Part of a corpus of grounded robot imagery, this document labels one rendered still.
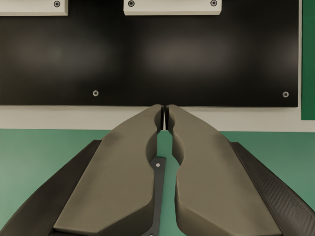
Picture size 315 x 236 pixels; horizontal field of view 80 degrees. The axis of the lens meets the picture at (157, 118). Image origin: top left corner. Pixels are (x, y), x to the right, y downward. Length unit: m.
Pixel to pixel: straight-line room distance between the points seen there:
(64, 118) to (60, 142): 0.87
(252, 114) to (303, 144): 0.99
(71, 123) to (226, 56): 0.28
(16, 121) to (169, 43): 0.30
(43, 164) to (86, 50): 1.02
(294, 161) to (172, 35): 1.11
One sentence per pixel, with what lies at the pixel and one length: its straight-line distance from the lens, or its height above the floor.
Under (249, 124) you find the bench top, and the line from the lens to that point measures 0.36.
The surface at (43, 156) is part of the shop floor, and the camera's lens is 1.29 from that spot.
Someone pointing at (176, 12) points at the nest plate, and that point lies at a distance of 0.34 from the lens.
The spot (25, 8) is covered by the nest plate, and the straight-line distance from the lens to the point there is 0.40.
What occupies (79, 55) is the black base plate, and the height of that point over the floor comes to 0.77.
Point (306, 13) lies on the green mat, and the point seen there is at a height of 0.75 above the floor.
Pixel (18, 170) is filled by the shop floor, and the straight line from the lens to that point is 1.39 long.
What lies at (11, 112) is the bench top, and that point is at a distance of 0.42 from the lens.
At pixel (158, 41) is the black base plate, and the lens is 0.33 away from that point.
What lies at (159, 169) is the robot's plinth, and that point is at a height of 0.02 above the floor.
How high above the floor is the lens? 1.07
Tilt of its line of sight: 88 degrees down
